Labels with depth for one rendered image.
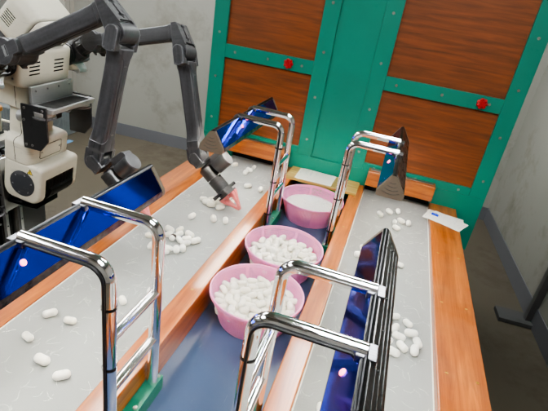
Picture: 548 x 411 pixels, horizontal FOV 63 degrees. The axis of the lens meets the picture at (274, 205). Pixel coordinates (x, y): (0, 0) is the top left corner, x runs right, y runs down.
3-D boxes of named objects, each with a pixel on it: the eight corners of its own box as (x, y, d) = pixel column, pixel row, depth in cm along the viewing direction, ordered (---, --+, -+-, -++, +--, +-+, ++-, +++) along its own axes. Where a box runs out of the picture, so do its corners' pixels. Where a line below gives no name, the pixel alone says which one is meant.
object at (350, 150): (319, 254, 165) (346, 139, 146) (329, 231, 183) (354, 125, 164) (369, 268, 162) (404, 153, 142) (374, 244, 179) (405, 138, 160)
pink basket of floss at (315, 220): (295, 236, 175) (300, 214, 171) (267, 205, 196) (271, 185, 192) (351, 229, 187) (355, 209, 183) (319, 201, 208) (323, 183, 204)
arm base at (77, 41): (76, 41, 182) (56, 43, 172) (90, 32, 179) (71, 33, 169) (88, 61, 185) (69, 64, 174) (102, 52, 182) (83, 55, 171)
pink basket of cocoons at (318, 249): (241, 289, 139) (245, 263, 135) (240, 244, 163) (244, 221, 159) (324, 295, 143) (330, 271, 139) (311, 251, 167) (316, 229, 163)
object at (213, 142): (198, 149, 140) (200, 127, 137) (261, 111, 195) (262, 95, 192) (222, 155, 138) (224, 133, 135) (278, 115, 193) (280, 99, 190)
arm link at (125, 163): (101, 154, 142) (83, 160, 134) (124, 133, 138) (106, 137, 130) (124, 184, 143) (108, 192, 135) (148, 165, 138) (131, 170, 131)
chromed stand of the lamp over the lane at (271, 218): (219, 225, 173) (232, 112, 154) (238, 205, 191) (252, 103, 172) (266, 238, 170) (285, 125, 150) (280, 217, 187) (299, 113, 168)
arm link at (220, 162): (198, 155, 173) (187, 156, 165) (218, 136, 169) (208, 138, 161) (216, 179, 173) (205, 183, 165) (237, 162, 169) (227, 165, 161)
